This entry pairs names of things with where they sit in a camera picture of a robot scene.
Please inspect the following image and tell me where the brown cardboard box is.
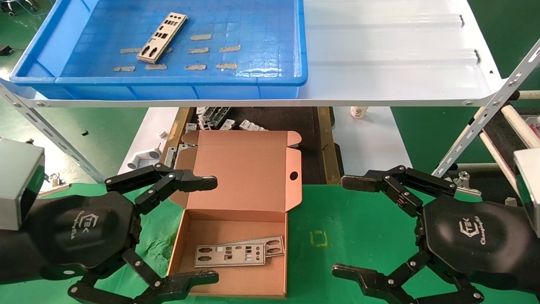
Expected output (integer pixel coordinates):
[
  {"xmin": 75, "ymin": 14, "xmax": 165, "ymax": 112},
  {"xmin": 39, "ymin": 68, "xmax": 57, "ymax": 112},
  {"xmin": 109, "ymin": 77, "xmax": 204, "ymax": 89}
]
[{"xmin": 167, "ymin": 130, "xmax": 303, "ymax": 299}]

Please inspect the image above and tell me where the blue plastic tray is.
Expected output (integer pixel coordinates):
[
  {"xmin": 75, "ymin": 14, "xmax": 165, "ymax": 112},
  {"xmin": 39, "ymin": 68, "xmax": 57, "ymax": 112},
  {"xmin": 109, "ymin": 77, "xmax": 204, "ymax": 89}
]
[{"xmin": 9, "ymin": 0, "xmax": 308, "ymax": 100}]

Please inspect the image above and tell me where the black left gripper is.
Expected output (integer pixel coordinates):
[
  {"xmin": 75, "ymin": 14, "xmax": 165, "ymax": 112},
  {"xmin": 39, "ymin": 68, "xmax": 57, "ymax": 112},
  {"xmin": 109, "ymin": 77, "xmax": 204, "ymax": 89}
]
[{"xmin": 0, "ymin": 163, "xmax": 220, "ymax": 304}]

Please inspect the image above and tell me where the pile of metal plates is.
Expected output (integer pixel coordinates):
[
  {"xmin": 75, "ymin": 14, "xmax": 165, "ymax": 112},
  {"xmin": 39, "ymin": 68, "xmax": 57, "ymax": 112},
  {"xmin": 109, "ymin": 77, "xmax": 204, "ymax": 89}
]
[{"xmin": 195, "ymin": 107, "xmax": 232, "ymax": 129}]

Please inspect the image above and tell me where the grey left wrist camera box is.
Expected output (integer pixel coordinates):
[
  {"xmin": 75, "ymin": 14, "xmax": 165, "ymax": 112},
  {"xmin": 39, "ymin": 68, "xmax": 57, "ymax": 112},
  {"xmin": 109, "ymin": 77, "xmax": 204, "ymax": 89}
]
[{"xmin": 0, "ymin": 138, "xmax": 45, "ymax": 231}]

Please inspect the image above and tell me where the silver metal shield plate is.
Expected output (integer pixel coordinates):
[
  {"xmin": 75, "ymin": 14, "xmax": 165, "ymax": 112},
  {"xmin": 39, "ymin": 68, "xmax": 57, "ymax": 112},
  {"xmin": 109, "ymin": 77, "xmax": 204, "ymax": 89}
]
[
  {"xmin": 194, "ymin": 244, "xmax": 267, "ymax": 268},
  {"xmin": 136, "ymin": 12, "xmax": 188, "ymax": 64},
  {"xmin": 215, "ymin": 235, "xmax": 285, "ymax": 258}
]

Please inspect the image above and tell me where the white pipe fitting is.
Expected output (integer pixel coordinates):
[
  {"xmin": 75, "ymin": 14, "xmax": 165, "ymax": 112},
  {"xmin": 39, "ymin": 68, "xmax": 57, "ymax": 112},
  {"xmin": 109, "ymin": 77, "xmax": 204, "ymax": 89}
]
[{"xmin": 127, "ymin": 143, "xmax": 162, "ymax": 170}]

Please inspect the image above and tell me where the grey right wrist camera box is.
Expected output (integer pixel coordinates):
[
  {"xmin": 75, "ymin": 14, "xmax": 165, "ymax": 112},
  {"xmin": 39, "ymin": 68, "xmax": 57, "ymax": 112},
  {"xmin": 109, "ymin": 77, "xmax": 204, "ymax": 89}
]
[{"xmin": 513, "ymin": 148, "xmax": 540, "ymax": 238}]

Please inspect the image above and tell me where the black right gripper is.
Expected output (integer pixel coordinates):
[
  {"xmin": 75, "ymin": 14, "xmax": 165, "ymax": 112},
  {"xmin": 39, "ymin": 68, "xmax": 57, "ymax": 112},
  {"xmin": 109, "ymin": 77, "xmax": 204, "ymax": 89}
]
[{"xmin": 332, "ymin": 194, "xmax": 540, "ymax": 304}]

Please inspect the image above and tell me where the grey rack tube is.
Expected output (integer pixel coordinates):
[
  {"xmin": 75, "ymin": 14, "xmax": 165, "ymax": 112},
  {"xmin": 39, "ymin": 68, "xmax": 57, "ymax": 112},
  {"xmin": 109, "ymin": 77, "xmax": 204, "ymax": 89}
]
[{"xmin": 456, "ymin": 163, "xmax": 512, "ymax": 173}]

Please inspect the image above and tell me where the grey slotted angle bar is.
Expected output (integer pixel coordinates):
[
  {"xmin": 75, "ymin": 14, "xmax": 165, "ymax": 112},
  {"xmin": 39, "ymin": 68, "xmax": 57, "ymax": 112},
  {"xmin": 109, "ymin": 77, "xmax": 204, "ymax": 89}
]
[
  {"xmin": 427, "ymin": 39, "xmax": 540, "ymax": 183},
  {"xmin": 0, "ymin": 82, "xmax": 105, "ymax": 184}
]

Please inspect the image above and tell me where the dark rack panel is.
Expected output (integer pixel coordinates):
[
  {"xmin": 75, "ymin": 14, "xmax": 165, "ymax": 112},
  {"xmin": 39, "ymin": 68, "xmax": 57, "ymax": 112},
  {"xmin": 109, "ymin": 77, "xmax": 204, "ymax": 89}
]
[{"xmin": 483, "ymin": 111, "xmax": 540, "ymax": 183}]

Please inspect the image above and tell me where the white shelf board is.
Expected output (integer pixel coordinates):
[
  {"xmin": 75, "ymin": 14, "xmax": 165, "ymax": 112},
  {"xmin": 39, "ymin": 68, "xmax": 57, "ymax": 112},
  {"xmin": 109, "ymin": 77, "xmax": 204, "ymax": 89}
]
[{"xmin": 0, "ymin": 0, "xmax": 505, "ymax": 108}]

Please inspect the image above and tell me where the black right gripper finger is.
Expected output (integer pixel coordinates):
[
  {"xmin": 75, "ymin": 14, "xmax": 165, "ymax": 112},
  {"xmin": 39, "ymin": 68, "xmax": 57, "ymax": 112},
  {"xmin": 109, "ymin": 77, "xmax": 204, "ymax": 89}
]
[{"xmin": 340, "ymin": 165, "xmax": 457, "ymax": 218}]

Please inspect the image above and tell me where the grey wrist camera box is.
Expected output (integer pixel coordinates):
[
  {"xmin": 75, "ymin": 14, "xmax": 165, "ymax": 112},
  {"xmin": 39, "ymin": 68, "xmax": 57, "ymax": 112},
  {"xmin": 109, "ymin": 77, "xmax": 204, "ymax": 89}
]
[
  {"xmin": 513, "ymin": 148, "xmax": 540, "ymax": 238},
  {"xmin": 0, "ymin": 138, "xmax": 45, "ymax": 231}
]

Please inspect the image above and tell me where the silver binder clip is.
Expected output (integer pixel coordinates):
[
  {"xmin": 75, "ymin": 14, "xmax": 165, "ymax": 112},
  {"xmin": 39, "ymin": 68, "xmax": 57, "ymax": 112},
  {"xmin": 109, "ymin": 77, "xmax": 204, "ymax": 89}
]
[
  {"xmin": 449, "ymin": 171, "xmax": 482, "ymax": 197},
  {"xmin": 39, "ymin": 172, "xmax": 70, "ymax": 198}
]

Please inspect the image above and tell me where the long silver metal plate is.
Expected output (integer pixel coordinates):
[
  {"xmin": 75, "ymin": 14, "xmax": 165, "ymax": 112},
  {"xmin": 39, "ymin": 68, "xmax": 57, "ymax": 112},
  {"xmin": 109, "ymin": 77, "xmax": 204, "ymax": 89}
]
[{"xmin": 163, "ymin": 144, "xmax": 189, "ymax": 168}]

